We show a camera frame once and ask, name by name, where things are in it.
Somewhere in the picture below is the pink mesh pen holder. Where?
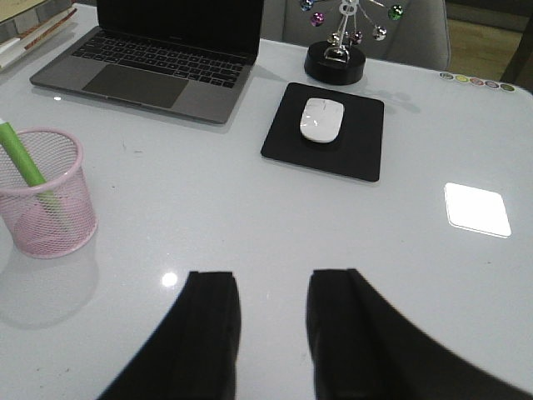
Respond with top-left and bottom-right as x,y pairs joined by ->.
1,128 -> 97,258

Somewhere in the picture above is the grey laptop computer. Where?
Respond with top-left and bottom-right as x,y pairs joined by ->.
30,0 -> 264,124

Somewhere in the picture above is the black mouse pad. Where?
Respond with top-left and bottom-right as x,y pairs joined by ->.
261,82 -> 384,183

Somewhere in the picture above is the middle white book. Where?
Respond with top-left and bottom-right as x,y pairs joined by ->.
1,7 -> 77,71

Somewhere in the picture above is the top yellow book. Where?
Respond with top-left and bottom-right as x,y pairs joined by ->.
1,0 -> 97,42

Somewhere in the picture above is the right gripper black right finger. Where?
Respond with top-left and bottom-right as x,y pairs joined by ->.
306,269 -> 532,399

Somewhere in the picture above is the green highlighter pen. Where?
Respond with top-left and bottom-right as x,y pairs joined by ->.
1,119 -> 61,213

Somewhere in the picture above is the ferris wheel desk ornament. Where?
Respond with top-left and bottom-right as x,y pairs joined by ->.
298,1 -> 389,85

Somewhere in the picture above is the white computer mouse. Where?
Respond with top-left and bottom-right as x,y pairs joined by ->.
299,97 -> 345,144

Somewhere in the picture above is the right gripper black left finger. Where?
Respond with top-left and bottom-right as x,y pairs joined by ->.
100,272 -> 242,399

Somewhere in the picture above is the right grey armchair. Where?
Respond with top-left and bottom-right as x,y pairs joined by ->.
261,0 -> 450,70

